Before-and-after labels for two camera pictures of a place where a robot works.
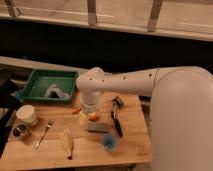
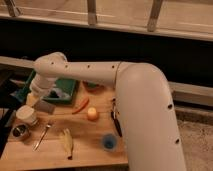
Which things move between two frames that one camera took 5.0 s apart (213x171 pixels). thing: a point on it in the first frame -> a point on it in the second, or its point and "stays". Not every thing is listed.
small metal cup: (21, 132) stays
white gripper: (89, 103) -> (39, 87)
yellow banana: (68, 144) stays
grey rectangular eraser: (98, 127) -> (44, 106)
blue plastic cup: (109, 142) stays
